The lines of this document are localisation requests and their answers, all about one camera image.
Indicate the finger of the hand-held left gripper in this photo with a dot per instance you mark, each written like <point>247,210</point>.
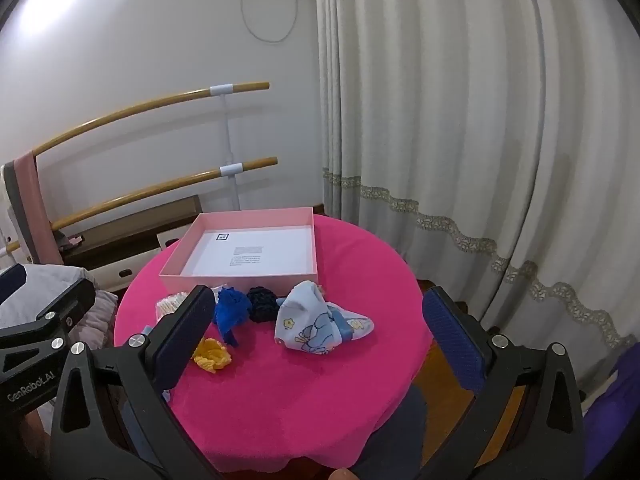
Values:
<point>10,281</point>
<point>60,305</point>

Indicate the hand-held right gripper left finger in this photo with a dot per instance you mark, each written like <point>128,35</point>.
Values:
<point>189,325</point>

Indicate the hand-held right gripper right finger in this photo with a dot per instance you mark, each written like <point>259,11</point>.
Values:
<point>452,345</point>

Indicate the bag of cotton swabs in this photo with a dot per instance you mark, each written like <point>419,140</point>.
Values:
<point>167,305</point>

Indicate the yellow crochet piece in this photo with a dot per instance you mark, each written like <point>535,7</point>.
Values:
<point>212,355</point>

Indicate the royal blue cloth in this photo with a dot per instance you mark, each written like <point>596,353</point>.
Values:
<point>231,310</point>

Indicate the navy knitted scrunchie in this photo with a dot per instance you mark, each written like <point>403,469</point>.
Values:
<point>262,305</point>

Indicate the pink cardboard box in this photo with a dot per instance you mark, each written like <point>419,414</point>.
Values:
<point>300,245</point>

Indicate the grey white quilt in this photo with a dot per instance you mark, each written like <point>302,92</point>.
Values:
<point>100,305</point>

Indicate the pink and grey towel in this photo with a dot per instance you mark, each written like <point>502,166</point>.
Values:
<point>35,210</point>

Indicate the brown and white bench cabinet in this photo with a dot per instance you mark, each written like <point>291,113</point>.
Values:
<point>125,232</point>

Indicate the white printed paper sheet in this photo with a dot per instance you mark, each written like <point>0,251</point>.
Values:
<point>260,255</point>

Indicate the person's dark trouser leg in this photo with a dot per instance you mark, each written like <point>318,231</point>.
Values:
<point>395,435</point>

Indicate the pink round tablecloth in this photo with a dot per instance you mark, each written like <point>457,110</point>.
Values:
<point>300,400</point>

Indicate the purple cloth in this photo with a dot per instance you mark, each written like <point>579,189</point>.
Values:
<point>615,410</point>

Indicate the wooden ballet barre stand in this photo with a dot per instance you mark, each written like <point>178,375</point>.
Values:
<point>150,105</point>

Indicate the cream pleated curtain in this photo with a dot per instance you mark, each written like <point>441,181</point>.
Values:
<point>475,110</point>

